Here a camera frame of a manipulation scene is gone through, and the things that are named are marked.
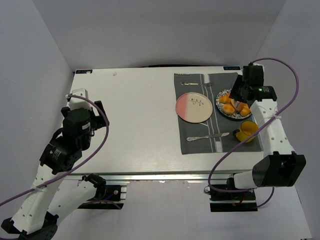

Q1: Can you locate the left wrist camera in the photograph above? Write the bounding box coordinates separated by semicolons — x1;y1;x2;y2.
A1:
65;88;91;111

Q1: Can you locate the small silver spoon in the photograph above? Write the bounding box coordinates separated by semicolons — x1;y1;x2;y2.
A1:
180;82;202;86

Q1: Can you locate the right blue corner label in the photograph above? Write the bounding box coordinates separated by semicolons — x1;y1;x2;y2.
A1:
223;66;241;71

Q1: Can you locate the striped bread roll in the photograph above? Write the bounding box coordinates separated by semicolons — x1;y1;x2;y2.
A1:
239;106;251;117

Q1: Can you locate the long bread roll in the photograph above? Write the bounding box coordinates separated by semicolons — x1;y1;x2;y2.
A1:
219;93;231;104

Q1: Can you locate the blue patterned plate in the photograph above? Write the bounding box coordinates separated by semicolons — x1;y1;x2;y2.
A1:
215;88;252;121

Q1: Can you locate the pink and cream plate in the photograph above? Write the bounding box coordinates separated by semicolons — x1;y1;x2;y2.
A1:
175;92;213;124

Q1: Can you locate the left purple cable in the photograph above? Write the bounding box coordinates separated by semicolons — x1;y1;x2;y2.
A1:
0;94;110;207

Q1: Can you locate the small round bread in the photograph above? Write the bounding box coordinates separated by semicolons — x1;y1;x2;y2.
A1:
222;103;236;115

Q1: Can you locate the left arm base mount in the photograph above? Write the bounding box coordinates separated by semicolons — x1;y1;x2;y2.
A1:
78;184;127;210

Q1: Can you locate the left blue corner label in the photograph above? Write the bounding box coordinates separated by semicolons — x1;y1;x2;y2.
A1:
75;69;93;74

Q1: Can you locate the silver table knife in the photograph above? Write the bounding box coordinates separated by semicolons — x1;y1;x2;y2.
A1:
186;132;230;142

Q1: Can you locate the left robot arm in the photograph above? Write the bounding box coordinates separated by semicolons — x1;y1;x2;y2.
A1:
1;97;110;240

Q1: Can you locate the round sesame bun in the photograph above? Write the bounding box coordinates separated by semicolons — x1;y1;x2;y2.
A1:
231;98;247;111

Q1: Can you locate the yellow mug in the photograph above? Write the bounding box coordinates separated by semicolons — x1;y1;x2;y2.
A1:
232;120;259;143

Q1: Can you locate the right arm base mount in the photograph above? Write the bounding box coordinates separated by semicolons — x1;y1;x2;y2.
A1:
203;186;258;213

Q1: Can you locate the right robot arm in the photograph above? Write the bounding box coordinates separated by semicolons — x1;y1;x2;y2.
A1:
230;63;306;190

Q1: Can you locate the blue corner label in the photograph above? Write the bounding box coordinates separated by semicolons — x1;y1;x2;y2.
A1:
223;66;241;71
75;69;93;74

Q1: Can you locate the grey striped placemat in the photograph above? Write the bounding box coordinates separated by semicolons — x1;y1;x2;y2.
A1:
174;72;244;155

